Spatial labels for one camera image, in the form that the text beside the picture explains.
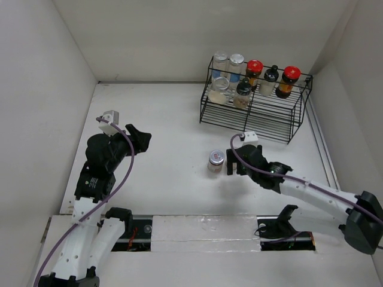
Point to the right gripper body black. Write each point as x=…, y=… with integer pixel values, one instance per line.
x=242, y=171

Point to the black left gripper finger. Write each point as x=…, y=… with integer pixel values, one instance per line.
x=133, y=131
x=142, y=142

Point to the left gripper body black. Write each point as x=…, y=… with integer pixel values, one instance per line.
x=121, y=145

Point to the black cap spice bottle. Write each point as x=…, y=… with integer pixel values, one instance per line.
x=242, y=94

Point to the clear glass jar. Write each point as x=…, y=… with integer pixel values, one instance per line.
x=219, y=91

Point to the black cap white powder bottle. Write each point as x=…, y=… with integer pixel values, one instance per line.
x=270, y=78

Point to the red lid dark sauce jar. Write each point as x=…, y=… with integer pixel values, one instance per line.
x=253, y=70

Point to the red lid sauce jar front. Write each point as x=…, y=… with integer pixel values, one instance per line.
x=290, y=76

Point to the tall jar blue label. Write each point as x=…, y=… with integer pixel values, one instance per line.
x=219, y=64
x=235, y=67

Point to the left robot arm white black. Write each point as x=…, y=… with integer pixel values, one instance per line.
x=77, y=257

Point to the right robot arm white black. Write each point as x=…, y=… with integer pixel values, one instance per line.
x=356, y=218

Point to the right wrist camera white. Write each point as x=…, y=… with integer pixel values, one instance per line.
x=249, y=137

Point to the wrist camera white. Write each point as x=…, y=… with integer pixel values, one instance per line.
x=110, y=116
x=249, y=137

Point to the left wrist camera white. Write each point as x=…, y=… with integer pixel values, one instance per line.
x=110, y=116

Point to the black wire rack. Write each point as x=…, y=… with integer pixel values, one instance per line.
x=270, y=117

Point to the right side metal rail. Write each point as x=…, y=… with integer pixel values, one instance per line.
x=329, y=170

